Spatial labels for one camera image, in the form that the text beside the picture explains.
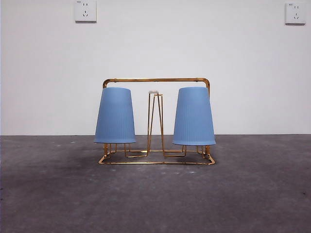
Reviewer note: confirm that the blue ribbed plastic cup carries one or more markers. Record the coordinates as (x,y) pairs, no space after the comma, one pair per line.
(194,119)
(114,119)

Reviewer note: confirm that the white wall socket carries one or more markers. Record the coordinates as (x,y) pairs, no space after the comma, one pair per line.
(295,14)
(85,12)

